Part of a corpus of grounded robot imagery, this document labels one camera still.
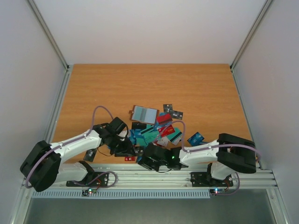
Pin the black card top upper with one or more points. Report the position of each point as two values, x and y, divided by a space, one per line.
167 108

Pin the red gold VIP card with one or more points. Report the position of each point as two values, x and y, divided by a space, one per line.
165 131

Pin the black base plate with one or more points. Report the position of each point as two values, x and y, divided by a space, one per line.
102 179
204 179

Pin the right controller board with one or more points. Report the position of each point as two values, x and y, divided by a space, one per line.
217 191

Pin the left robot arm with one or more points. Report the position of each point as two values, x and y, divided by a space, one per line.
46 163

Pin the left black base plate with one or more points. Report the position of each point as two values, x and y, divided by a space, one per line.
102 179

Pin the black vip card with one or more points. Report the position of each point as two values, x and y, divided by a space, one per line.
89 155
139 151
176 114

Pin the blue card right upper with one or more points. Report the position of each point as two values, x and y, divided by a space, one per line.
196 139

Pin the controller board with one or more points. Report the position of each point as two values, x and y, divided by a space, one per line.
217 191
89 192

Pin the dark red card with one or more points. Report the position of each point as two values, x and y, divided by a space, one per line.
164 119

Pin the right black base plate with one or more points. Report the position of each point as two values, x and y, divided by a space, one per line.
204 179

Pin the black plain card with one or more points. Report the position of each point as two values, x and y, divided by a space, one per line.
138 125

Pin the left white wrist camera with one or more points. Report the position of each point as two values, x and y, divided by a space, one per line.
122 135

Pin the brown leather card holder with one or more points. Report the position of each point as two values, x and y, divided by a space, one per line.
143 114

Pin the black VIP card bottom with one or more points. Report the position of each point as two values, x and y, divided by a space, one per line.
139 151

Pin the blue card pile centre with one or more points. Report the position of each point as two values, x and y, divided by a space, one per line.
133 136

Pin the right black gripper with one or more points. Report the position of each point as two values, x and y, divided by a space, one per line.
146 162

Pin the aluminium frame rails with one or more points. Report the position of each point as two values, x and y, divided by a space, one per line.
134 176

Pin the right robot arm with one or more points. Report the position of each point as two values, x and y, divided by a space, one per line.
226 155

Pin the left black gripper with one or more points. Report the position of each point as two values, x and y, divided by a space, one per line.
125 151

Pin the black VIP card top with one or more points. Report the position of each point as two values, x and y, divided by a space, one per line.
176 114

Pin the black VIP card far left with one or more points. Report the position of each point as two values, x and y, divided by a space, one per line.
89 155

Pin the teal card pile bottom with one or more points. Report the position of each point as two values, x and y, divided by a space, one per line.
150 135

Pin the left controller board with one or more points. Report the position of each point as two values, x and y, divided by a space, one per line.
89 192

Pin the grey slotted cable duct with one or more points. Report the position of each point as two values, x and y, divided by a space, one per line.
124 194

